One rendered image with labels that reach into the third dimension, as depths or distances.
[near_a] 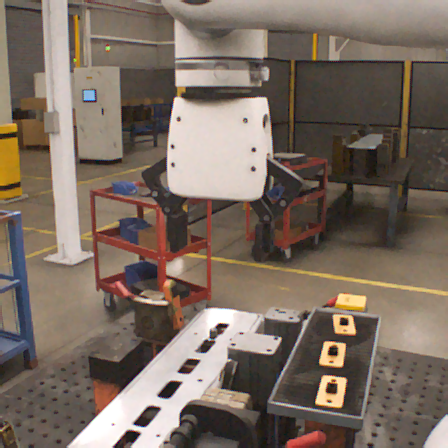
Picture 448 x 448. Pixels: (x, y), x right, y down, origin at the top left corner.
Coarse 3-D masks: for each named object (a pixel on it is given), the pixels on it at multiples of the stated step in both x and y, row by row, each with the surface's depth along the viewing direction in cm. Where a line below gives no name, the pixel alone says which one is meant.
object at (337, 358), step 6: (330, 342) 95; (324, 348) 93; (330, 348) 91; (336, 348) 91; (342, 348) 93; (324, 354) 91; (330, 354) 90; (336, 354) 90; (342, 354) 91; (324, 360) 89; (330, 360) 89; (336, 360) 89; (342, 360) 89; (330, 366) 87; (336, 366) 87
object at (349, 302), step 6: (342, 294) 118; (342, 300) 114; (348, 300) 114; (354, 300) 114; (360, 300) 114; (336, 306) 113; (342, 306) 113; (348, 306) 112; (354, 306) 112; (360, 306) 111
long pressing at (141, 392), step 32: (192, 320) 143; (224, 320) 142; (256, 320) 142; (160, 352) 126; (192, 352) 125; (224, 352) 125; (128, 384) 112; (160, 384) 111; (192, 384) 111; (128, 416) 100; (160, 416) 100
